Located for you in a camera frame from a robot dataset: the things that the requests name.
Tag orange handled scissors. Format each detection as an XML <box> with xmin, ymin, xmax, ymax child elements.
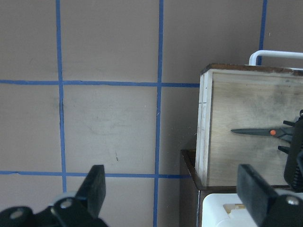
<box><xmin>231</xmin><ymin>127</ymin><xmax>294</xmax><ymax>142</ymax></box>

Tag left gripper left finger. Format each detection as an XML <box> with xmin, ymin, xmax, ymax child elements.
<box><xmin>0</xmin><ymin>165</ymin><xmax>107</xmax><ymax>227</ymax></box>

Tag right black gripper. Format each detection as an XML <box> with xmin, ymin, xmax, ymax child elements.
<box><xmin>278</xmin><ymin>110</ymin><xmax>303</xmax><ymax>191</ymax></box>

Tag white plastic tray box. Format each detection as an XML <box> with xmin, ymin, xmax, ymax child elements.
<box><xmin>201</xmin><ymin>193</ymin><xmax>257</xmax><ymax>227</ymax></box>

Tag wooden drawer with white handle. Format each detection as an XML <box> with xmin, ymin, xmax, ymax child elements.
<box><xmin>195</xmin><ymin>50</ymin><xmax>303</xmax><ymax>186</ymax></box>

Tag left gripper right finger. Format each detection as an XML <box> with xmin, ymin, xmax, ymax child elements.
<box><xmin>237</xmin><ymin>164</ymin><xmax>303</xmax><ymax>227</ymax></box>

